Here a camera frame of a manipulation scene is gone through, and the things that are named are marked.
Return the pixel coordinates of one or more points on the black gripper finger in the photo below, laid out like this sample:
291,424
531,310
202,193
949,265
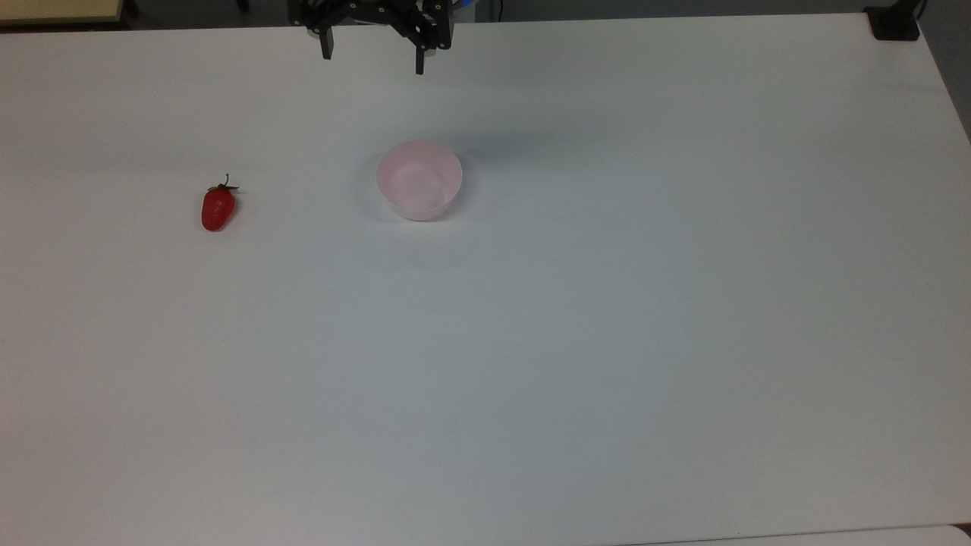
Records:
325,38
423,38

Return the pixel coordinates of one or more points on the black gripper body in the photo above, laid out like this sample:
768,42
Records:
364,9

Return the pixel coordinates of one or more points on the pink plastic bowl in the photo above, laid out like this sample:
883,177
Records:
419,180

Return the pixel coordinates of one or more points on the red strawberry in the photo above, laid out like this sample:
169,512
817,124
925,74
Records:
218,208

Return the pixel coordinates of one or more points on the beige side table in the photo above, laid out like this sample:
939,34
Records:
59,10

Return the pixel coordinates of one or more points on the black table clamp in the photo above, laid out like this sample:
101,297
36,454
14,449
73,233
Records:
894,23

